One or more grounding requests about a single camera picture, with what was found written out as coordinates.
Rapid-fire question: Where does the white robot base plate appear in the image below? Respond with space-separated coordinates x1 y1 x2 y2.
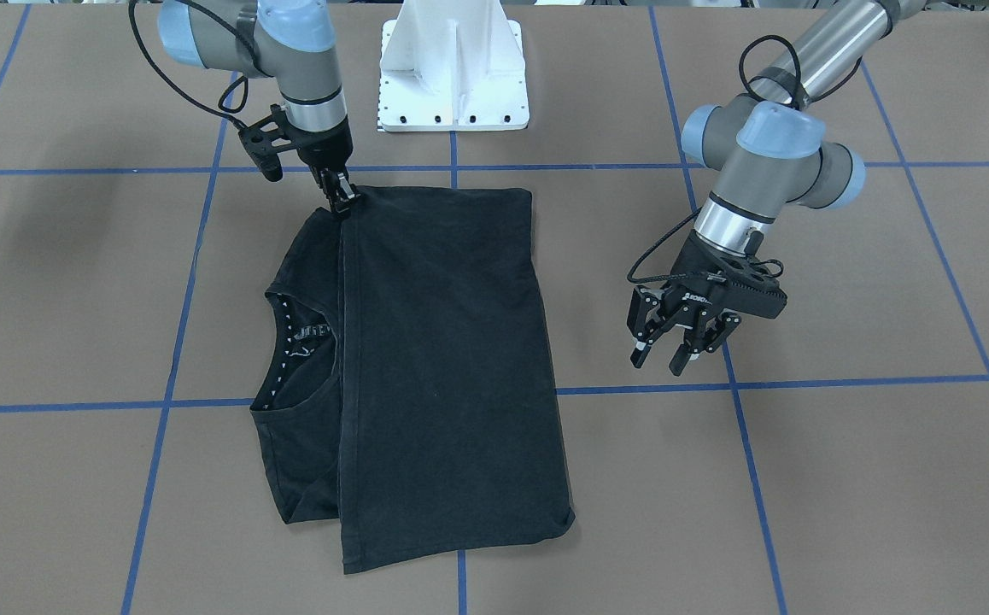
377 1 530 132

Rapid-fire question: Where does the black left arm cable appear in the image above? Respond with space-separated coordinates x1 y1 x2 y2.
627 34 803 287

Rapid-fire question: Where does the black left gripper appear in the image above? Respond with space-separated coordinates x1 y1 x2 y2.
627 235 787 377

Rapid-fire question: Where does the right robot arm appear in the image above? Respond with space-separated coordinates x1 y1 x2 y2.
156 1 360 215

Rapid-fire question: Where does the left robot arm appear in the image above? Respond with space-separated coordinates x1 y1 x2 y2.
627 1 924 375

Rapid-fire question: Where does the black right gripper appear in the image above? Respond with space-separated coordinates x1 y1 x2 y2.
293 120 362 218

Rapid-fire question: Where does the black graphic t-shirt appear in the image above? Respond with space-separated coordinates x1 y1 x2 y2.
251 186 574 575

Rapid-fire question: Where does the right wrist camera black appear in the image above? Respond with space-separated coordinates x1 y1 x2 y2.
237 102 296 183

